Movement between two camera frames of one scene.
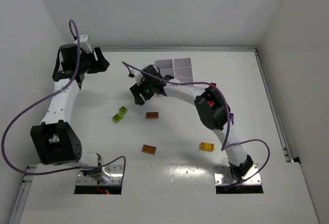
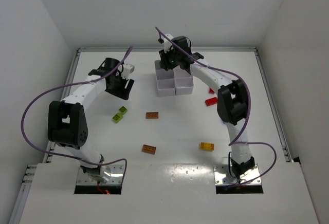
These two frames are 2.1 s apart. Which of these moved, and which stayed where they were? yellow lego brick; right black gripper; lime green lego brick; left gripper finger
Moved: right black gripper; left gripper finger
Stayed: yellow lego brick; lime green lego brick
